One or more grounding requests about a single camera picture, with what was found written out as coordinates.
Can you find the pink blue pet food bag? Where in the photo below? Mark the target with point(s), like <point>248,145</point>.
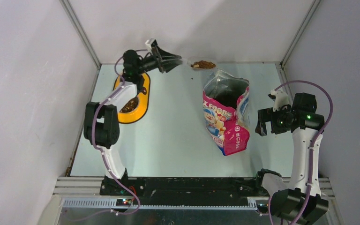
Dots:
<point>225,101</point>

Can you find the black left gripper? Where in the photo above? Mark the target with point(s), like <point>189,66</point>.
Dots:
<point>168,61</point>

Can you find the aluminium frame rail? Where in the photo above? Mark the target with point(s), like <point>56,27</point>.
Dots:
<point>84,191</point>

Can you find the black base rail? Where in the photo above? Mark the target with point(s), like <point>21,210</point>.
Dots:
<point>203,192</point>

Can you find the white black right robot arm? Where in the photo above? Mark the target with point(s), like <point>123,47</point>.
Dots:
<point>300,200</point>

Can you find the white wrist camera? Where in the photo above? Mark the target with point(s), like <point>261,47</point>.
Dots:
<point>280,99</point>
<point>151,45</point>

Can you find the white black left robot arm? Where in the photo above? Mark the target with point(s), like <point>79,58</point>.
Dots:
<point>101,123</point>

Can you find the brown kibble in bowl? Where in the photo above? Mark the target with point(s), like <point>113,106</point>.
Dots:
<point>130,106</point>

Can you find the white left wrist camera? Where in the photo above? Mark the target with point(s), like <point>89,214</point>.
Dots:
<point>151,45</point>

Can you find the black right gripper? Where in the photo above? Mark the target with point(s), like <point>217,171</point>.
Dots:
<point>267,115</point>

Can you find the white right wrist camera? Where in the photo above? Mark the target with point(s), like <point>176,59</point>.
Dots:
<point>280,99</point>

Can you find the yellow double pet bowl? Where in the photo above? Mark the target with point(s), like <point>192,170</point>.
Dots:
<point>136,108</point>

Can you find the clear plastic scoop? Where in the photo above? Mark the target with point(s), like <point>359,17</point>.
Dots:
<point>188,61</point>

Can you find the brown kibble in scoop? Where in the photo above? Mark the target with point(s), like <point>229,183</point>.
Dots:
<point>203,64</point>

